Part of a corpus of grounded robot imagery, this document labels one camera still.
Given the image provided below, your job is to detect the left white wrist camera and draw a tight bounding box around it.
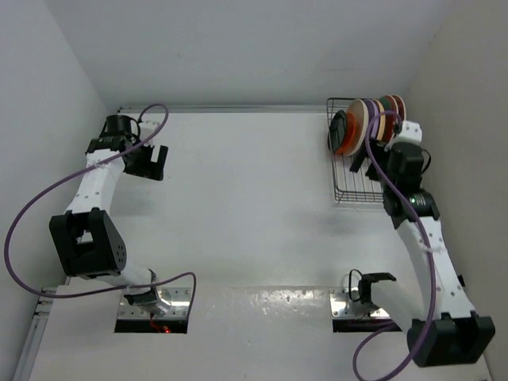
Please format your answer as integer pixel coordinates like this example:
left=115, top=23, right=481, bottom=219
left=139, top=120, right=160, bottom=140

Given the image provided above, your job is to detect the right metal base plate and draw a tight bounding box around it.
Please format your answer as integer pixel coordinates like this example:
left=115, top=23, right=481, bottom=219
left=329, top=287, right=391, bottom=321

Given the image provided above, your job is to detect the lavender plastic plate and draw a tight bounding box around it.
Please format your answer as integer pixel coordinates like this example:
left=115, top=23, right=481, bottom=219
left=364, top=98, right=379, bottom=140

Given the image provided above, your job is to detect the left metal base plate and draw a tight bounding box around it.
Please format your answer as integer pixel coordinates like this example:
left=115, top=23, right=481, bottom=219
left=117, top=287, right=191, bottom=320

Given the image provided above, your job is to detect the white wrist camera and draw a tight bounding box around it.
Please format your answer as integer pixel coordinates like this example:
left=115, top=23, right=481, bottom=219
left=387, top=120, right=422, bottom=149
left=139, top=120, right=160, bottom=140

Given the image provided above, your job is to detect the red teal flower plate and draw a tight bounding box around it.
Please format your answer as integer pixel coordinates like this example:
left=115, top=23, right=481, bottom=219
left=386, top=94, right=406, bottom=121

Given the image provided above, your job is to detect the dark green plate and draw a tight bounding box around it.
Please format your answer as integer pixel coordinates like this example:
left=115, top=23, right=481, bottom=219
left=379, top=96, right=394, bottom=142

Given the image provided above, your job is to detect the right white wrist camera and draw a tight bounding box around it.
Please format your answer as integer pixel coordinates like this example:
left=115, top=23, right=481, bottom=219
left=387, top=120, right=422, bottom=149

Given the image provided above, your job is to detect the cream bear plate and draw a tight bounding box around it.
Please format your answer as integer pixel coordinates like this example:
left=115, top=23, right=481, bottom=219
left=344, top=98, right=368, bottom=156

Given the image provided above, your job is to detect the black wire dish rack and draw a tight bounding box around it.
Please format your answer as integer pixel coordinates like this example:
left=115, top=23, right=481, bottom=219
left=326, top=98, right=383, bottom=209

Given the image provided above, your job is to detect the metal base plate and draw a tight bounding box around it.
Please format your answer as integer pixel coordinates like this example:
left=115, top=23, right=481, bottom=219
left=329, top=287, right=391, bottom=321
left=117, top=287, right=191, bottom=320

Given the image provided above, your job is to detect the orange plate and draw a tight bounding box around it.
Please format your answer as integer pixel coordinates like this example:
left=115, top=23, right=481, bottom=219
left=337, top=113, right=356, bottom=155

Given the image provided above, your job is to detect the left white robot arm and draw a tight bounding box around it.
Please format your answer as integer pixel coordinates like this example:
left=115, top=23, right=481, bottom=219
left=49, top=115, right=171, bottom=317

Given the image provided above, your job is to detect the peach beige plate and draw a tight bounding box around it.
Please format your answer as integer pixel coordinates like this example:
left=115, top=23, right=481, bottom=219
left=374, top=99, right=386, bottom=141

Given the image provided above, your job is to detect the black plate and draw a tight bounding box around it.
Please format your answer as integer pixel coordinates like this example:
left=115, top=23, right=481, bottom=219
left=328, top=110, right=348, bottom=153

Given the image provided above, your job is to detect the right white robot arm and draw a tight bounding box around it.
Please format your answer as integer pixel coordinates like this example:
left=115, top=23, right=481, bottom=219
left=355, top=143, right=495, bottom=368

